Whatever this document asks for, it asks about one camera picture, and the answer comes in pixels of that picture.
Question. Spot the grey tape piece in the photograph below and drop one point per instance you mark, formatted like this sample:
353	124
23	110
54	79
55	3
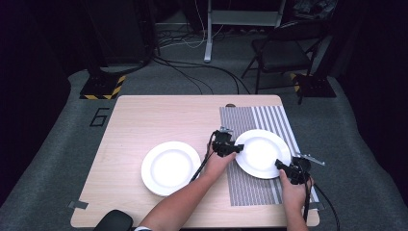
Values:
316	206
78	204

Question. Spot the person's left hand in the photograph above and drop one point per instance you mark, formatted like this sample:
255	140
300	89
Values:
218	166

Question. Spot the dark cabinet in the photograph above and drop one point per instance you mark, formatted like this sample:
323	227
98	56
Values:
122	32

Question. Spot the white plate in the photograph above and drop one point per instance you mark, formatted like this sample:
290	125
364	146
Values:
261	153
170	168

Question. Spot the white metal stand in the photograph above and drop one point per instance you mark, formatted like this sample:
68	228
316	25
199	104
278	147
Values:
210	32

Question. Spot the person's right hand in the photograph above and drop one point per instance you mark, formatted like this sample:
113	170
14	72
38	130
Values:
293	192

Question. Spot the brown round table grommet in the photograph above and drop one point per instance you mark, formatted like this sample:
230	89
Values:
230	105

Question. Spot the black stand base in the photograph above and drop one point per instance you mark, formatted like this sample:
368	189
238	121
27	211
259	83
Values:
316	86

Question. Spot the white wristband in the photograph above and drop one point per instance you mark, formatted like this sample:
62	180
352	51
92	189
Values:
142	228

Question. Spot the black folding chair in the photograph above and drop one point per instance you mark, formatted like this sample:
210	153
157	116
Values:
282	48

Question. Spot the black rounded armrest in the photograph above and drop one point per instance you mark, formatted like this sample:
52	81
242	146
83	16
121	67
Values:
114	222

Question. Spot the black base yellow striped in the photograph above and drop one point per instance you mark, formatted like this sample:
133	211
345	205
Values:
102	86

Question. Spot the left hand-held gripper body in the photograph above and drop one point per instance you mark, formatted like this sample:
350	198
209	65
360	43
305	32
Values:
223	141

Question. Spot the grey striped placemat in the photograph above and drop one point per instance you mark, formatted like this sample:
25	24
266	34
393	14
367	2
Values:
247	189

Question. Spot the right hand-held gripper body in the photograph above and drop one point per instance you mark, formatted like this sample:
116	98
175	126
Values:
300	170

